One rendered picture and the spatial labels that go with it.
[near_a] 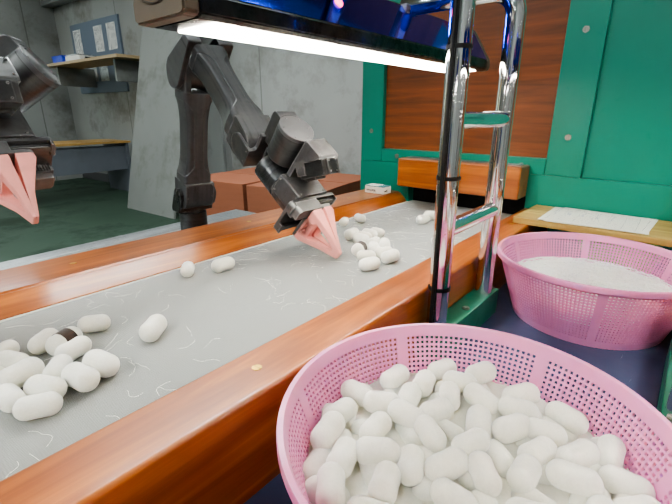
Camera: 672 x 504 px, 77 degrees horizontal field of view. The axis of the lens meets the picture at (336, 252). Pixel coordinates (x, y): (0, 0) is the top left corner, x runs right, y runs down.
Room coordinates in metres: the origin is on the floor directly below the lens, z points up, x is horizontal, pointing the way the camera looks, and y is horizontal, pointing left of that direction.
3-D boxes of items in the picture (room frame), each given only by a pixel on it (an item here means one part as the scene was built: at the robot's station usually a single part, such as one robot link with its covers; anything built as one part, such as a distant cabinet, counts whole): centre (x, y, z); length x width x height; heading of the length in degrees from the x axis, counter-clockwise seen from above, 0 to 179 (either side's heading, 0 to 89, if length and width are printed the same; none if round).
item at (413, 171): (1.00, -0.29, 0.83); 0.30 x 0.06 x 0.07; 50
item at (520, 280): (0.58, -0.38, 0.72); 0.27 x 0.27 x 0.10
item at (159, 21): (0.63, -0.05, 1.08); 0.62 x 0.08 x 0.07; 140
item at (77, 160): (5.08, 3.15, 0.32); 1.19 x 0.62 x 0.64; 144
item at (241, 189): (3.30, 0.43, 0.25); 1.36 x 0.98 x 0.49; 54
